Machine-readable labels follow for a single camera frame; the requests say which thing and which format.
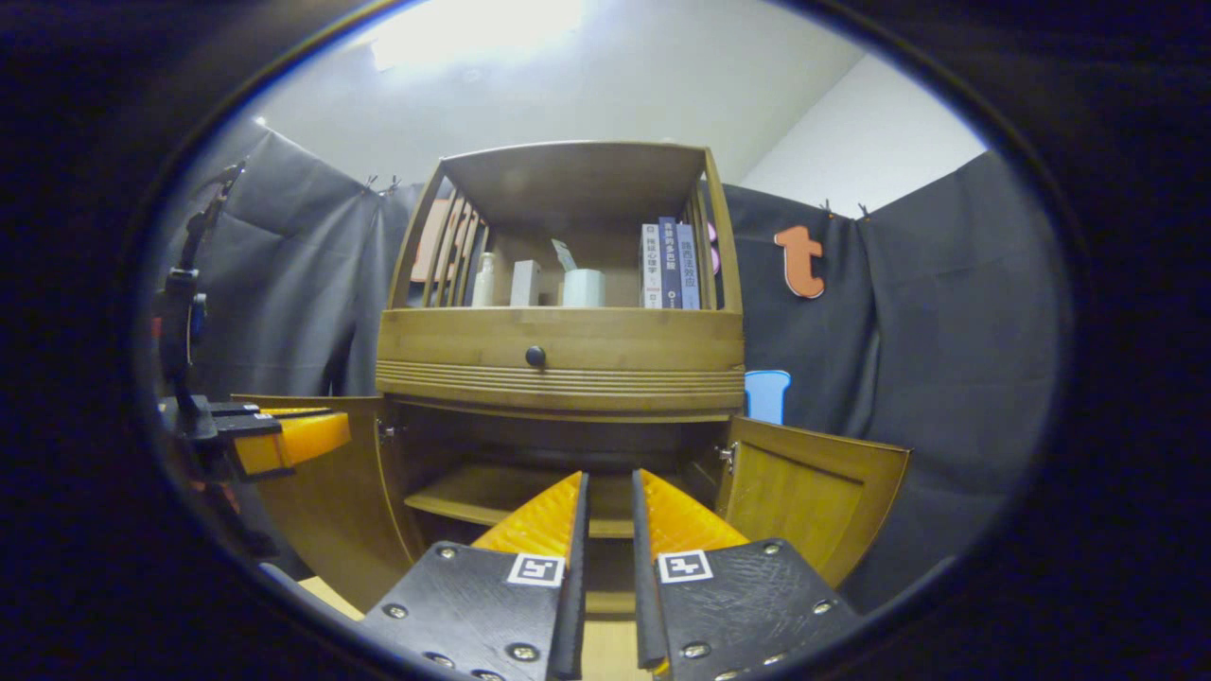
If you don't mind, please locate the white book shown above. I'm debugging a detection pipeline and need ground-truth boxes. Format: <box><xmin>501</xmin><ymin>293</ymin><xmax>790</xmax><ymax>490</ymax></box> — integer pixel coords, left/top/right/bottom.
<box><xmin>641</xmin><ymin>223</ymin><xmax>662</xmax><ymax>309</ymax></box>

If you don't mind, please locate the wooden shoe cabinet door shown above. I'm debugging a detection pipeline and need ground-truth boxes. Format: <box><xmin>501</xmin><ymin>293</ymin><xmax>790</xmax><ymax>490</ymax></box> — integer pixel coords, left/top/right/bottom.
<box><xmin>714</xmin><ymin>414</ymin><xmax>914</xmax><ymax>589</ymax></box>
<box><xmin>232</xmin><ymin>393</ymin><xmax>417</xmax><ymax>614</ymax></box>

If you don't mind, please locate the wooden double-door shoe cabinet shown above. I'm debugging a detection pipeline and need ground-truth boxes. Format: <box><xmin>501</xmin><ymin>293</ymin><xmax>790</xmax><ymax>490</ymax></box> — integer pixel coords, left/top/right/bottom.
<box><xmin>232</xmin><ymin>140</ymin><xmax>914</xmax><ymax>620</ymax></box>

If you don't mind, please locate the light purple book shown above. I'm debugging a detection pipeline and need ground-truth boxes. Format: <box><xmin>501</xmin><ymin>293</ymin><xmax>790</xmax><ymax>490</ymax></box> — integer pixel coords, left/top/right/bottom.
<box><xmin>677</xmin><ymin>223</ymin><xmax>702</xmax><ymax>310</ymax></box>

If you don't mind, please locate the wooden inner shelf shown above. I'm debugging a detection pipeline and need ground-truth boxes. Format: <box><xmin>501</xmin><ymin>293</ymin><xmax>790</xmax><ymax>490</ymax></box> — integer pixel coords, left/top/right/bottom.
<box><xmin>405</xmin><ymin>463</ymin><xmax>720</xmax><ymax>540</ymax></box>

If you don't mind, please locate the white cylindrical cup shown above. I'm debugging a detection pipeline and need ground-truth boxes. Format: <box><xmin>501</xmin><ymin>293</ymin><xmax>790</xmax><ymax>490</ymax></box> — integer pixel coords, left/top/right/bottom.
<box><xmin>563</xmin><ymin>269</ymin><xmax>606</xmax><ymax>308</ymax></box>

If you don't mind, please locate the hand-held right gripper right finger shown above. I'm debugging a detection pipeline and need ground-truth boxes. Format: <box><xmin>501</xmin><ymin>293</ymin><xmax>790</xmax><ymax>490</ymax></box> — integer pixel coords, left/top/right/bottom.
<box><xmin>631</xmin><ymin>468</ymin><xmax>862</xmax><ymax>680</ymax></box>

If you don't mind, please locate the black backdrop cloth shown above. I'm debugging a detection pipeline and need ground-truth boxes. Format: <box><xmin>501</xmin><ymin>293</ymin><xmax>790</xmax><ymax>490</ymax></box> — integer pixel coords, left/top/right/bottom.
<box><xmin>156</xmin><ymin>118</ymin><xmax>1070</xmax><ymax>616</ymax></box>

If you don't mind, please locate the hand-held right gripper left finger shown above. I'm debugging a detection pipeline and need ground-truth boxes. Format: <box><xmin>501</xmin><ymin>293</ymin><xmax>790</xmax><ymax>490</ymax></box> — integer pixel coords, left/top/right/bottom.
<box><xmin>360</xmin><ymin>470</ymin><xmax>590</xmax><ymax>681</ymax></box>

